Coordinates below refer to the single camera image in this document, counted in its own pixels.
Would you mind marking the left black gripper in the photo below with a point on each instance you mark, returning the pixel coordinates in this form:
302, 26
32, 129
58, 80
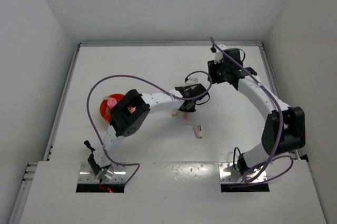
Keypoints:
190, 109

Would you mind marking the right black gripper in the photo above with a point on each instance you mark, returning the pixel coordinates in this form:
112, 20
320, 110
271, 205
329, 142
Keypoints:
212, 67

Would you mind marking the pink correction tape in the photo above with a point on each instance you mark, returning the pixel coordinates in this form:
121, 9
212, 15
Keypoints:
185, 116

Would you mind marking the small yellow eraser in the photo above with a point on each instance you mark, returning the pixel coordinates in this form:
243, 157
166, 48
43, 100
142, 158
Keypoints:
175, 113

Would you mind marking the pink capped glue bottle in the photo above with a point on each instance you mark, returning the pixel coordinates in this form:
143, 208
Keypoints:
111, 102

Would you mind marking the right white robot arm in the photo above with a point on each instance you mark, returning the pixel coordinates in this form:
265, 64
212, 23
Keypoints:
284, 129

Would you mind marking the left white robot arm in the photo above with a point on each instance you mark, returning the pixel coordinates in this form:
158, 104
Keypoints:
128, 115

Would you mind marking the pink mini stapler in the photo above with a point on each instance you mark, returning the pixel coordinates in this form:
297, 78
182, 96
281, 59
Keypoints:
198, 130

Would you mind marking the orange round organizer container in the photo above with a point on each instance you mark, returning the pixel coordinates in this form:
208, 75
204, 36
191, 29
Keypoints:
104, 110

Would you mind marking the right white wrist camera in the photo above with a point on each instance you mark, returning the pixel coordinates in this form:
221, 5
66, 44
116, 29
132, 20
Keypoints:
218, 57

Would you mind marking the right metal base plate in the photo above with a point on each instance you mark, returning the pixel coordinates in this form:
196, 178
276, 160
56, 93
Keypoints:
228, 175

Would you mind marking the metal base plate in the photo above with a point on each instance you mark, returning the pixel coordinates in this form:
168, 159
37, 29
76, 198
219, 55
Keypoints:
114, 174
228, 175

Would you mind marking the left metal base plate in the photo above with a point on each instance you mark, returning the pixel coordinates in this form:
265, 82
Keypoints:
114, 174

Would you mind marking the aluminium frame rail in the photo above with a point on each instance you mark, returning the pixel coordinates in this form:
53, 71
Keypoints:
178, 180

